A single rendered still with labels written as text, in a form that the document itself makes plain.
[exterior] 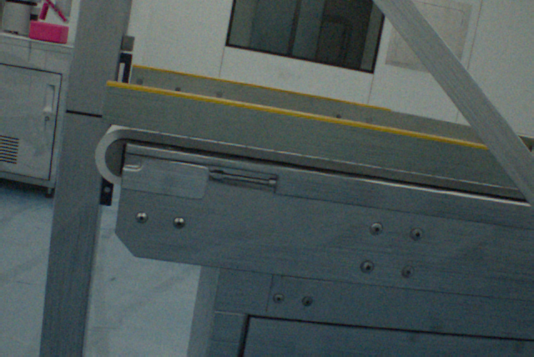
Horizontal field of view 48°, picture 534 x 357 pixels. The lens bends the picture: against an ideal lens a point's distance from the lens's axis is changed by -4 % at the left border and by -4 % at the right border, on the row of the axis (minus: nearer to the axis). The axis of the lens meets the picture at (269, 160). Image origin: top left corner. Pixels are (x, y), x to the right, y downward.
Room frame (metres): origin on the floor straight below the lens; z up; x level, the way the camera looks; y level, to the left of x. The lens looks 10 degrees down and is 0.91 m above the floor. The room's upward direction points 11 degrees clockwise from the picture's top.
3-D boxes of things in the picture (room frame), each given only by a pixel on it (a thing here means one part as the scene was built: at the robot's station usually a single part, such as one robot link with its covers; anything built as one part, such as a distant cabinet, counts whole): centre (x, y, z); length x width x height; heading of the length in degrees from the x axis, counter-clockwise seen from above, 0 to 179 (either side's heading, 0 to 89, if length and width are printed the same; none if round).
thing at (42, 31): (2.91, 1.16, 0.80); 0.16 x 0.12 x 0.09; 90
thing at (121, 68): (0.76, 0.20, 0.77); 0.02 x 0.01 x 0.20; 100
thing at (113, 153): (0.63, 0.14, 0.80); 0.27 x 0.03 x 0.03; 10
